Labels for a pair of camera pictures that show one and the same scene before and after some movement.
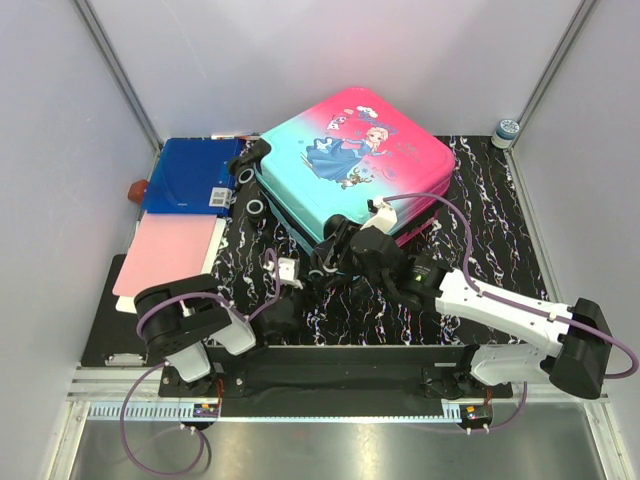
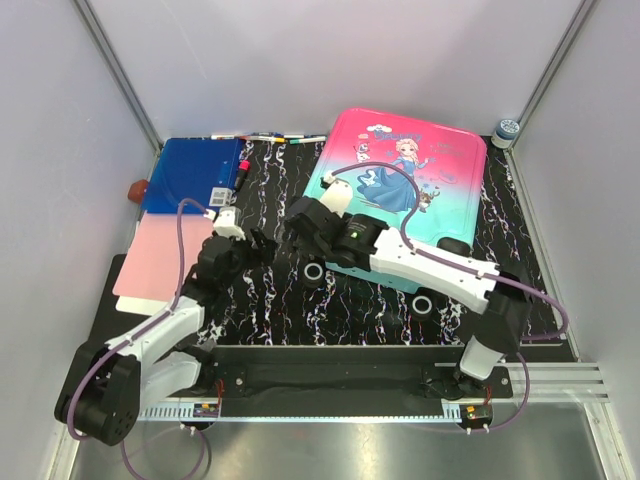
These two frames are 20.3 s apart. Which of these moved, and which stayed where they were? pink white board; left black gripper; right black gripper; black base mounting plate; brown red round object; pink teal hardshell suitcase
Moved: right black gripper; left black gripper; pink teal hardshell suitcase
Stayed: black base mounting plate; brown red round object; pink white board
